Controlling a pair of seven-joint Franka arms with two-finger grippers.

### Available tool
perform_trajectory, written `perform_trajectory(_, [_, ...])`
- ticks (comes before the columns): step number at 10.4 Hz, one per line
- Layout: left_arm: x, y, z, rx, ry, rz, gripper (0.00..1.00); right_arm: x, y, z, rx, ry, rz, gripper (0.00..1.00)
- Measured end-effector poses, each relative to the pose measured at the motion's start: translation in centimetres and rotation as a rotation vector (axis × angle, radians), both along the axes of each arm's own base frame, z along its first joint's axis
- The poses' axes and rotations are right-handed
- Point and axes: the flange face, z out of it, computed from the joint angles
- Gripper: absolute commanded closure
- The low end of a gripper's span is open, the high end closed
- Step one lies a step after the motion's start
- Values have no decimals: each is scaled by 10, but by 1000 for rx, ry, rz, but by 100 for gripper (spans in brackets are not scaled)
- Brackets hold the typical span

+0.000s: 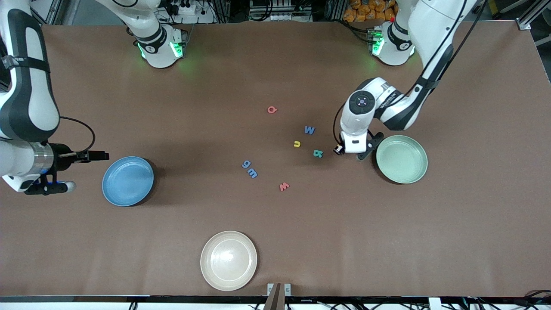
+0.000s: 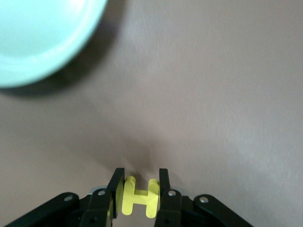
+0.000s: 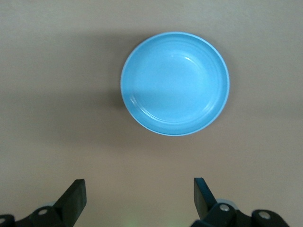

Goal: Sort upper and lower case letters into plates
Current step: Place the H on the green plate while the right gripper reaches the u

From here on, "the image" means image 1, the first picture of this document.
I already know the brown table mat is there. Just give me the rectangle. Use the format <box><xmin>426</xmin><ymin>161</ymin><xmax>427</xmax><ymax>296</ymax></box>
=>
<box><xmin>0</xmin><ymin>20</ymin><xmax>551</xmax><ymax>298</ymax></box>

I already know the beige plate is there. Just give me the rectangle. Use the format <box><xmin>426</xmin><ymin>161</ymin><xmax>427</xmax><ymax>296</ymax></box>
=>
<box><xmin>200</xmin><ymin>230</ymin><xmax>258</xmax><ymax>291</ymax></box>

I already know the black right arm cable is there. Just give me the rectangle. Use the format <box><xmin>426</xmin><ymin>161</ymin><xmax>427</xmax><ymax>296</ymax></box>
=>
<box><xmin>59</xmin><ymin>116</ymin><xmax>96</xmax><ymax>152</ymax></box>

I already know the light green plate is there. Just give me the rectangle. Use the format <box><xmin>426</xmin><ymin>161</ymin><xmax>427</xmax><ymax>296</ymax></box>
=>
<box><xmin>376</xmin><ymin>135</ymin><xmax>429</xmax><ymax>185</ymax></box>

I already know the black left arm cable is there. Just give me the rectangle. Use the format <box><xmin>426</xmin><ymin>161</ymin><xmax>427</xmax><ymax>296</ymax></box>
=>
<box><xmin>333</xmin><ymin>0</ymin><xmax>489</xmax><ymax>147</ymax></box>

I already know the grey electronics rack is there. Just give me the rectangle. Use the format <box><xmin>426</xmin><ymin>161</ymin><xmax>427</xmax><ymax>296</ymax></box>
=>
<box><xmin>250</xmin><ymin>0</ymin><xmax>313</xmax><ymax>22</ymax></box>

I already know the white power strip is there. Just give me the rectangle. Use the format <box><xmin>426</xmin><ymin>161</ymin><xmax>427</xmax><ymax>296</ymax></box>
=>
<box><xmin>170</xmin><ymin>0</ymin><xmax>203</xmax><ymax>16</ymax></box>

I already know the grey metal clamp bracket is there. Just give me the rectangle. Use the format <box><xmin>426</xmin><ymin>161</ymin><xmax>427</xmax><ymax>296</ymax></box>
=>
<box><xmin>267</xmin><ymin>283</ymin><xmax>291</xmax><ymax>310</ymax></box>

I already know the orange fruit pile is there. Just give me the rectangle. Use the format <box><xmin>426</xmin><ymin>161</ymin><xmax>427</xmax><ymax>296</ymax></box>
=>
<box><xmin>343</xmin><ymin>0</ymin><xmax>399</xmax><ymax>23</ymax></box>

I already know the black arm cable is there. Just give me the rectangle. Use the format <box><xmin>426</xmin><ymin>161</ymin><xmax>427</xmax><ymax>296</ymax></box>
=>
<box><xmin>333</xmin><ymin>0</ymin><xmax>489</xmax><ymax>147</ymax></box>
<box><xmin>59</xmin><ymin>116</ymin><xmax>96</xmax><ymax>152</ymax></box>

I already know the aluminium frame post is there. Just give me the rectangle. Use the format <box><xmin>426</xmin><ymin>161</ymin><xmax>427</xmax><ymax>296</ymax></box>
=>
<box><xmin>518</xmin><ymin>0</ymin><xmax>551</xmax><ymax>31</ymax></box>

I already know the blue plate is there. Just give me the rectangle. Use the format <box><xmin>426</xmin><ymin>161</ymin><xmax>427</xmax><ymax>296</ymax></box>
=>
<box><xmin>102</xmin><ymin>156</ymin><xmax>155</xmax><ymax>207</ymax></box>

